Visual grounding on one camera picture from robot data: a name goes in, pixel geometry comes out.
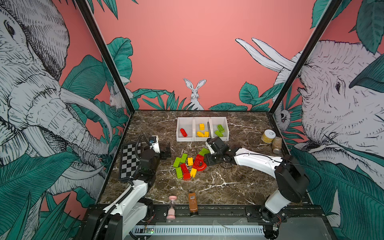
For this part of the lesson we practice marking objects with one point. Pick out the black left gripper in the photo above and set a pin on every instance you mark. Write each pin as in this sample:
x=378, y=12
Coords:
x=164, y=155

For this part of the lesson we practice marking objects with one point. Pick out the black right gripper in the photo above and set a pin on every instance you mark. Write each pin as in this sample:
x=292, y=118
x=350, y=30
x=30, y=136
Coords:
x=209, y=159

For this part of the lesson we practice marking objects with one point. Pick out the green lego brick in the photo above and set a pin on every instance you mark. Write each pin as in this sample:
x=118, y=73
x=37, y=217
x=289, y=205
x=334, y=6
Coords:
x=221, y=128
x=219, y=134
x=184, y=158
x=179, y=173
x=177, y=162

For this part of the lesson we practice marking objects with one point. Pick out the red arch lego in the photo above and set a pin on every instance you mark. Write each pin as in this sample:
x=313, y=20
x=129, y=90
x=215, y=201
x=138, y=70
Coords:
x=199, y=163

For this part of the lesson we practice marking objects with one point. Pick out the yellow lego long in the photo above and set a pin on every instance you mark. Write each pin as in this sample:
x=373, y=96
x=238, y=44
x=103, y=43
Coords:
x=200, y=134

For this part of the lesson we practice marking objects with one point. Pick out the red lego brick long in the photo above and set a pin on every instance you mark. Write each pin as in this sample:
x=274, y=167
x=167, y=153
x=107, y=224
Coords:
x=183, y=132

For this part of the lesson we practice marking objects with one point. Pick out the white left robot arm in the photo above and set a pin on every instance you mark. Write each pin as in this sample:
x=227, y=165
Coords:
x=138, y=167

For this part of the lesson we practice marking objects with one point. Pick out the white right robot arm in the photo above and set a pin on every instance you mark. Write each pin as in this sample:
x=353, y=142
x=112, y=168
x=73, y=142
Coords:
x=291, y=178

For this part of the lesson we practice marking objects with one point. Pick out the large green lego plate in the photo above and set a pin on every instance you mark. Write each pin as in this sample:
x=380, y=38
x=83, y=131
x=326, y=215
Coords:
x=204, y=151

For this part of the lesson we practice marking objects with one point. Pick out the black white checkerboard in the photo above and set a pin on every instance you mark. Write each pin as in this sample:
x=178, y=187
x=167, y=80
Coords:
x=129, y=162

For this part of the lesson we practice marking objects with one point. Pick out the white right bin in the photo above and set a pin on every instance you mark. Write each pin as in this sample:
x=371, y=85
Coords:
x=220, y=121

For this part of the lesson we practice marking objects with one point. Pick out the white bin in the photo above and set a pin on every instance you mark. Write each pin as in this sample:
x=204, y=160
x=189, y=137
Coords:
x=220, y=121
x=201, y=120
x=185, y=123

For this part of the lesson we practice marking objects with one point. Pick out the white middle bin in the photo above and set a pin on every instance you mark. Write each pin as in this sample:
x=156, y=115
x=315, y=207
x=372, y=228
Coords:
x=201, y=120

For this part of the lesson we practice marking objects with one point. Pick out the red lego stack left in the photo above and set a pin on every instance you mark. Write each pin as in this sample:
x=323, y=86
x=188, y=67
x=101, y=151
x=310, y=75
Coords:
x=185, y=172

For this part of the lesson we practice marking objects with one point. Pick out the white left bin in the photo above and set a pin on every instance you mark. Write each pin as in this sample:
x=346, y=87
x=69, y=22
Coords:
x=185, y=123

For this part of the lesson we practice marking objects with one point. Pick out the yellow tape roll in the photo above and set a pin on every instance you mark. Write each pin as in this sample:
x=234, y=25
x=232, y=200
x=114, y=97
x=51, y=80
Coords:
x=268, y=136

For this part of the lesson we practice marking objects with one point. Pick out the brown spice jar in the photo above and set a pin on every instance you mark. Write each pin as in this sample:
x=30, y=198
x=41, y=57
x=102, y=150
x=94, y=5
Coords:
x=277, y=145

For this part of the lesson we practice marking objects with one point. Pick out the pink hourglass timer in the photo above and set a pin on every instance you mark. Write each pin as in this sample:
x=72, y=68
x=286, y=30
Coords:
x=171, y=211

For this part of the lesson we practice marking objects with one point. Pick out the brown orange bottle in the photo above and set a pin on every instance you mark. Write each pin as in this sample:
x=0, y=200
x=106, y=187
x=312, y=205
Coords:
x=193, y=206

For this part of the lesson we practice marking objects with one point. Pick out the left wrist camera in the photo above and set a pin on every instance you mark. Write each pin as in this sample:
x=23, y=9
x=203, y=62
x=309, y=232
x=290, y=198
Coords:
x=154, y=144

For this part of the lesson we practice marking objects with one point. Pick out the white perforated rail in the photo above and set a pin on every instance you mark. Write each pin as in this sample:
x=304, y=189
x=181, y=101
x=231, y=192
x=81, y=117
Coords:
x=206, y=230

